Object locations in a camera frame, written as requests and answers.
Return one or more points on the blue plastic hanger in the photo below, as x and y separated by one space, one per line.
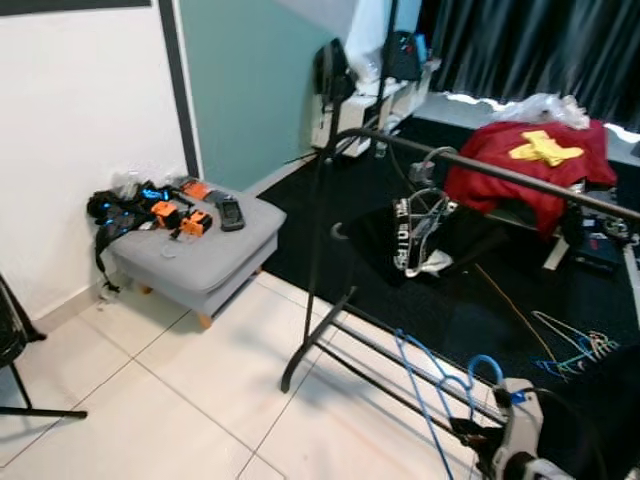
485 357
555 370

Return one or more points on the patterned knit garment with lettering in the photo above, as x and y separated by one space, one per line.
470 235

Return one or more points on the grey hanger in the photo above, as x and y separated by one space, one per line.
436 151

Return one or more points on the black floor carpet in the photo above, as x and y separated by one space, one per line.
400 310

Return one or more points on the red cloth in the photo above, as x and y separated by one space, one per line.
490 180

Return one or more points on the black metal clothes rack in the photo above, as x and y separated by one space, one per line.
500 175

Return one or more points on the small grey box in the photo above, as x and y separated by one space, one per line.
422 172

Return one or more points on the yellow cloth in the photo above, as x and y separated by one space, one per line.
545 148

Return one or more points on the grey upholstered ottoman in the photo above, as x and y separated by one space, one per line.
210 250

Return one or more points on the white plastic bag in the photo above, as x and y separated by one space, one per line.
545 108

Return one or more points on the white shelf unit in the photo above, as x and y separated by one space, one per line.
345 125

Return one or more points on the orange black battery pack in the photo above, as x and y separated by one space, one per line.
195 188
165 213
197 222

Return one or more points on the black bag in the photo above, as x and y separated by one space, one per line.
403 55

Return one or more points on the black backpack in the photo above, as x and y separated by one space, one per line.
332 72

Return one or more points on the black curtains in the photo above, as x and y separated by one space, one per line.
530 45

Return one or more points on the clear plastic bag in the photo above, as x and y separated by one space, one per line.
128 182

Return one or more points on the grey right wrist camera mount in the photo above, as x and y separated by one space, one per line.
522 420

